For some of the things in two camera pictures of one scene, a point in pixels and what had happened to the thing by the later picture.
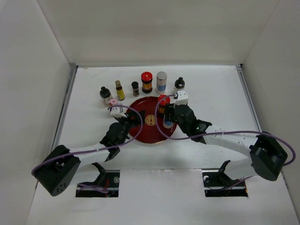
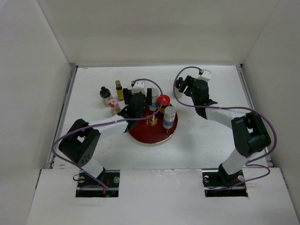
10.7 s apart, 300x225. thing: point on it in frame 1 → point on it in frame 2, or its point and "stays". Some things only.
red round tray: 152,130 stays
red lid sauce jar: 146,78 → 146,108
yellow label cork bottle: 120,93 stays
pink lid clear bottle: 113,102 stays
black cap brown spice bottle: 105,93 stays
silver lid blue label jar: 161,82 → 154,94
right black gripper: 169,109 → 189,81
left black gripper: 136,121 → 128,94
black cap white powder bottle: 180,83 stays
